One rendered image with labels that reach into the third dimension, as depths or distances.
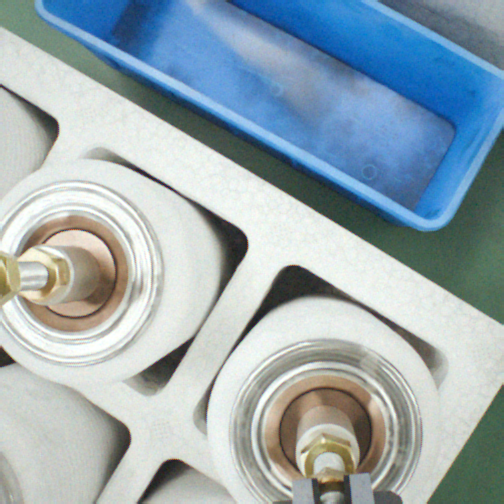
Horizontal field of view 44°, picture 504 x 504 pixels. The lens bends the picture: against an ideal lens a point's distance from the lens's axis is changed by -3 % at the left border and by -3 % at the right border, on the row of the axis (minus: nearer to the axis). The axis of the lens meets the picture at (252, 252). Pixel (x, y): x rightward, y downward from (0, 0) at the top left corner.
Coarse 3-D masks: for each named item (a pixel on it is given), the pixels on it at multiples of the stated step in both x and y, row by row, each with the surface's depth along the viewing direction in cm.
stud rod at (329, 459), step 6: (318, 456) 21; (324, 456) 20; (330, 456) 20; (336, 456) 20; (318, 462) 20; (324, 462) 20; (330, 462) 19; (336, 462) 20; (342, 462) 20; (318, 468) 19; (336, 468) 19; (342, 468) 19; (330, 492) 17; (336, 492) 17; (324, 498) 16; (330, 498) 16; (336, 498) 16; (342, 498) 16
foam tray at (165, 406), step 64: (0, 64) 33; (64, 64) 33; (64, 128) 33; (128, 128) 33; (192, 192) 32; (256, 192) 32; (256, 256) 32; (320, 256) 32; (384, 256) 32; (256, 320) 43; (384, 320) 42; (448, 320) 31; (128, 384) 33; (192, 384) 32; (448, 384) 31; (192, 448) 32; (448, 448) 31
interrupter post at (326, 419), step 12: (324, 408) 24; (336, 408) 25; (300, 420) 25; (312, 420) 23; (324, 420) 22; (336, 420) 23; (348, 420) 24; (300, 432) 23; (312, 432) 22; (324, 432) 22; (336, 432) 22; (348, 432) 22; (300, 444) 22; (300, 468) 22
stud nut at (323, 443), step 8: (312, 440) 21; (320, 440) 21; (328, 440) 21; (336, 440) 21; (344, 440) 21; (304, 448) 21; (312, 448) 21; (320, 448) 21; (328, 448) 21; (336, 448) 20; (344, 448) 20; (304, 456) 21; (312, 456) 21; (344, 456) 20; (352, 456) 20; (304, 464) 21; (312, 464) 21; (344, 464) 20; (352, 464) 20; (304, 472) 21; (312, 472) 21; (352, 472) 20
